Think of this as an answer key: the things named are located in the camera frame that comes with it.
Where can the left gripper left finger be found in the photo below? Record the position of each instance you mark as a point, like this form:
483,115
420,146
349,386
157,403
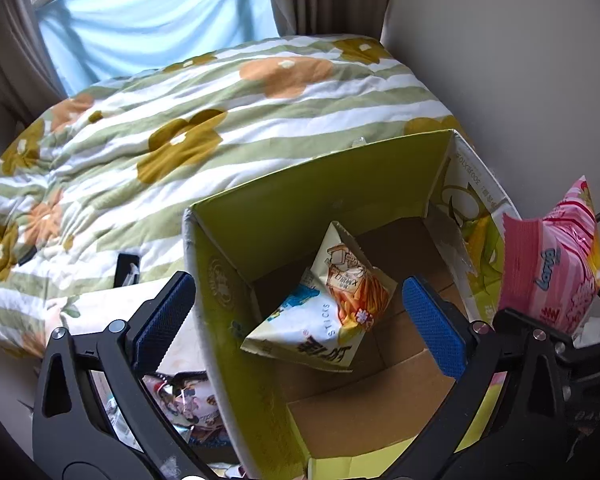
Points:
94,418

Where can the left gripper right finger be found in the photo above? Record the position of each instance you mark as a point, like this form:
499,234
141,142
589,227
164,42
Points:
523,436

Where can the dark cookie snack bag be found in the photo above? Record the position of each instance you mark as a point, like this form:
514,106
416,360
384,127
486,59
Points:
188,401

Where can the pink snack bag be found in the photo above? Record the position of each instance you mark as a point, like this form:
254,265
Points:
552,264

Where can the white sticks snack bag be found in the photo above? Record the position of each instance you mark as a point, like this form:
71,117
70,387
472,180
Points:
323,320

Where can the green cardboard box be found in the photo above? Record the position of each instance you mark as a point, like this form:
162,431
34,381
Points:
422,204

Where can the black phone on bed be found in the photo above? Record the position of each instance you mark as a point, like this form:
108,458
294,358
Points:
127,270

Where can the floral striped duvet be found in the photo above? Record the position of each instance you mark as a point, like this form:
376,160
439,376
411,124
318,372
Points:
111,170

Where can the left brown curtain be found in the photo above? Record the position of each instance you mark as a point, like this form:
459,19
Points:
29,83

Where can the light blue window cloth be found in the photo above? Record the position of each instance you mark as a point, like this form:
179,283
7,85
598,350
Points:
94,40

